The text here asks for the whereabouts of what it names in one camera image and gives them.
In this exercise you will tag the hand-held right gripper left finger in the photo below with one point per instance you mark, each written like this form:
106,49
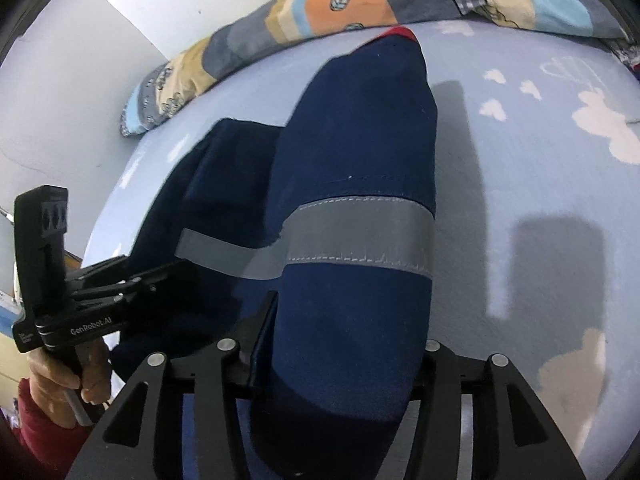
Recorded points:
262,340

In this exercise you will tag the patchwork rolled quilt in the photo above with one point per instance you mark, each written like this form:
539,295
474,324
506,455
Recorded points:
350,0

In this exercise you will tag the person's left hand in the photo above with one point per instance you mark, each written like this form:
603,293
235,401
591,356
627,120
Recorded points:
50,385

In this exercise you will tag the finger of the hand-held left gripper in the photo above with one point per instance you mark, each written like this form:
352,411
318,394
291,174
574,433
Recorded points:
97,271
150,285

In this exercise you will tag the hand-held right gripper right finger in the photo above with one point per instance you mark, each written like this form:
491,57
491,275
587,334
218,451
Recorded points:
440,360

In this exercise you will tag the light blue cloud bed blanket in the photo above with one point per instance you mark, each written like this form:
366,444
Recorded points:
525,160

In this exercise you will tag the colourful patterned cloth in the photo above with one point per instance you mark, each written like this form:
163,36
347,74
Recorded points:
631,60

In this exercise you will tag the navy work jacket red collar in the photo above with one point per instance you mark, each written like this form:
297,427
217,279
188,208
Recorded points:
350,135

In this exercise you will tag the person's left forearm red sleeve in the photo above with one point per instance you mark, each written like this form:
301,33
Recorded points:
40,445

